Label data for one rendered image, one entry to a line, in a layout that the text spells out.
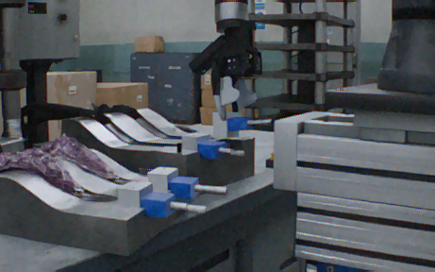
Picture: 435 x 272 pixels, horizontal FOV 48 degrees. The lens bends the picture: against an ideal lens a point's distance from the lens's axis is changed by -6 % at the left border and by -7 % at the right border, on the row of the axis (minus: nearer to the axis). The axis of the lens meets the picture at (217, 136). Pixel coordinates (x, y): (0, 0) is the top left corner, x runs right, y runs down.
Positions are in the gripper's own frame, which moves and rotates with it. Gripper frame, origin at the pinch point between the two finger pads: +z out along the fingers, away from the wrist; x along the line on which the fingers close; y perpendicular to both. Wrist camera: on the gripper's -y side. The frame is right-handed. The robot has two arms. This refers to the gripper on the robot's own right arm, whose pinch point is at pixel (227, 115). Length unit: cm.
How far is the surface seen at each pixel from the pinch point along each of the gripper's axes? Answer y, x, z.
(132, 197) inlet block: 8.6, -39.5, 14.4
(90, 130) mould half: -25.0, -17.7, 2.1
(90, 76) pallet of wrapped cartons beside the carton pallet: -321, 245, -73
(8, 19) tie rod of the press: -68, -13, -34
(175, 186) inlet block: 7.5, -28.2, 13.4
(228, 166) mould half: 0.9, -1.8, 11.0
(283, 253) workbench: -2.0, 27.9, 35.6
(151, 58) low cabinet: -482, 520, -150
